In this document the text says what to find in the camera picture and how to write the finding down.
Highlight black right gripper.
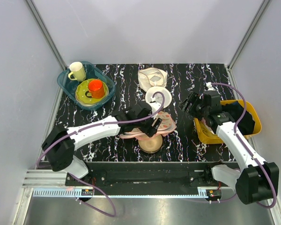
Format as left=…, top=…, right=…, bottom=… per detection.
left=178, top=91, right=209, bottom=120

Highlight pink floral mesh laundry bag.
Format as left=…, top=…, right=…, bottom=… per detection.
left=119, top=111, right=176, bottom=141

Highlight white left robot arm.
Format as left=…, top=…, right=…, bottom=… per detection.
left=42, top=101, right=163, bottom=186

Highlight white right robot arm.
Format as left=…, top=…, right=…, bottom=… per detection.
left=180, top=90, right=279, bottom=204

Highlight round white mesh laundry bag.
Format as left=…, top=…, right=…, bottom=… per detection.
left=145, top=86, right=172, bottom=108

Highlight cream mesh laundry bag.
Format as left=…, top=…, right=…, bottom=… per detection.
left=138, top=67, right=168, bottom=92

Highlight beige bowl with brown rim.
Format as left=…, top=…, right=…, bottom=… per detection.
left=138, top=135, right=163, bottom=154

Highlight pink garment in basket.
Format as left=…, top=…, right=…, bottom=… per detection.
left=201, top=118, right=213, bottom=132

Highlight yellow plastic basket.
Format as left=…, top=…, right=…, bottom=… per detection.
left=194, top=99, right=262, bottom=144

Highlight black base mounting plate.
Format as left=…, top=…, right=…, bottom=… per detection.
left=65, top=161, right=232, bottom=190

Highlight orange mug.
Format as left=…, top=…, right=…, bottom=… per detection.
left=85, top=79, right=105, bottom=99

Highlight black clothes in basket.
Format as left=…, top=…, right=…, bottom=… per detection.
left=222, top=101, right=255, bottom=135

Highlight green dotted plate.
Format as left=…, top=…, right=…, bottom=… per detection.
left=75, top=78, right=109, bottom=105

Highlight pale yellow mug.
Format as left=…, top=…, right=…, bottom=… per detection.
left=68, top=62, right=86, bottom=82

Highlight teal plastic tub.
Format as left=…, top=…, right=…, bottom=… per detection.
left=57, top=61, right=116, bottom=111

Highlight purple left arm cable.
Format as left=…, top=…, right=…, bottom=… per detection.
left=36, top=91, right=165, bottom=169

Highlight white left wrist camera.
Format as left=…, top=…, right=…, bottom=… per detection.
left=149, top=102, right=163, bottom=116

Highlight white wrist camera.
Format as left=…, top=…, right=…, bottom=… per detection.
left=149, top=102, right=163, bottom=116
left=206, top=82, right=214, bottom=90

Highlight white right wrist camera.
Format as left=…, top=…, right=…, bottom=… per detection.
left=206, top=82, right=214, bottom=90

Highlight aluminium frame rail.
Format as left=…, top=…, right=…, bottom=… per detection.
left=24, top=0, right=67, bottom=70

